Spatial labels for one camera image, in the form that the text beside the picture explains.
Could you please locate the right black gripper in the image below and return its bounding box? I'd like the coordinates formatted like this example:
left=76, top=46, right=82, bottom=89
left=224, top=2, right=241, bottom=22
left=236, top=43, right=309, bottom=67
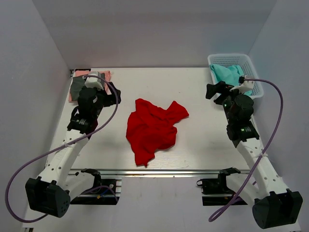
left=206, top=81, right=246, bottom=124

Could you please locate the red t-shirt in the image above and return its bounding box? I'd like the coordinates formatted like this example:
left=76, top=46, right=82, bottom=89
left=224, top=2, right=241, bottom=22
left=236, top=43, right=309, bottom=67
left=126, top=99, right=189, bottom=167

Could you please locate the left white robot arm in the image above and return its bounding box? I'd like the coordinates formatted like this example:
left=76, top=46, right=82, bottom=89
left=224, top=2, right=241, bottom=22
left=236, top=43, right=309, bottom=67
left=25, top=82, right=121, bottom=218

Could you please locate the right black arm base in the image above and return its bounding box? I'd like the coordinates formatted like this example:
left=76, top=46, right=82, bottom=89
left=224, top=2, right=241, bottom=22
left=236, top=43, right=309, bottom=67
left=196, top=167, right=241, bottom=206

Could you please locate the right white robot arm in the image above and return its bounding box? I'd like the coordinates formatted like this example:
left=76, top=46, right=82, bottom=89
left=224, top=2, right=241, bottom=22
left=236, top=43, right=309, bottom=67
left=206, top=79, right=303, bottom=229

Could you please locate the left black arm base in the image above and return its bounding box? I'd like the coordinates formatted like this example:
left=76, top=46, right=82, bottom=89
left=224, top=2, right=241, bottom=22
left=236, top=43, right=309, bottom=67
left=70, top=169, right=122, bottom=205

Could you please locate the teal t-shirt in basket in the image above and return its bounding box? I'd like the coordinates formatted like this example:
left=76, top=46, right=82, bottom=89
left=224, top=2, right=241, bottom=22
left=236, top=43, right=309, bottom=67
left=210, top=64, right=245, bottom=87

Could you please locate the folded pink t-shirt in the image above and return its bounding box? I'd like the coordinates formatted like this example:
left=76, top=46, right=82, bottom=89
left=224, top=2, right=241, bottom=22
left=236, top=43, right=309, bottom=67
left=69, top=70, right=112, bottom=102

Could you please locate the white plastic basket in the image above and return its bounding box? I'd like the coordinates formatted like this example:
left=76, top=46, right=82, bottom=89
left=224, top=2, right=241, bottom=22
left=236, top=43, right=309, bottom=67
left=208, top=53, right=264, bottom=99

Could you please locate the folded grey t-shirt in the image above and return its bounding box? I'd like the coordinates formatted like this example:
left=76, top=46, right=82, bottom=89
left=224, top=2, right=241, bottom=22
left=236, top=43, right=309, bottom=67
left=69, top=75, right=85, bottom=102

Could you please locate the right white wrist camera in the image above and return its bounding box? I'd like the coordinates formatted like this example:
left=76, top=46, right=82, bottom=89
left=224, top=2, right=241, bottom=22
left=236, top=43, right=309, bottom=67
left=230, top=75, right=254, bottom=94

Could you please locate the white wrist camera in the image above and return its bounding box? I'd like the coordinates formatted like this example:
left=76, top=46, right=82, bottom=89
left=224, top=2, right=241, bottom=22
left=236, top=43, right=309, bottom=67
left=83, top=71, right=111, bottom=90
left=230, top=75, right=254, bottom=94

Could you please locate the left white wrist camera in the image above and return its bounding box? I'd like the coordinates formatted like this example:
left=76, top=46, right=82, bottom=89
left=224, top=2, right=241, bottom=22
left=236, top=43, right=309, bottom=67
left=83, top=71, right=111, bottom=90

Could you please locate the aluminium table rail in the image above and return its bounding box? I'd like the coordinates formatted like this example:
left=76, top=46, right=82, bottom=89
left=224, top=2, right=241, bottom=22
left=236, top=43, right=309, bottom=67
left=67, top=169, right=252, bottom=177

